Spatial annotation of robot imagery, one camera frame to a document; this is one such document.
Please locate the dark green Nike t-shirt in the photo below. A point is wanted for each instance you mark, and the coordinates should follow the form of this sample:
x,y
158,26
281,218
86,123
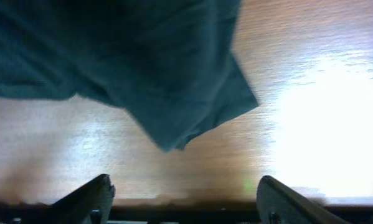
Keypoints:
x,y
169,63

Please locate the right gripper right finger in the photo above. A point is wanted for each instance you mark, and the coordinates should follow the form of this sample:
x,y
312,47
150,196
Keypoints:
x,y
279,204

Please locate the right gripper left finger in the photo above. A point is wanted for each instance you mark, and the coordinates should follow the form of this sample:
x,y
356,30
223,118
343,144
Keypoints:
x,y
90,204

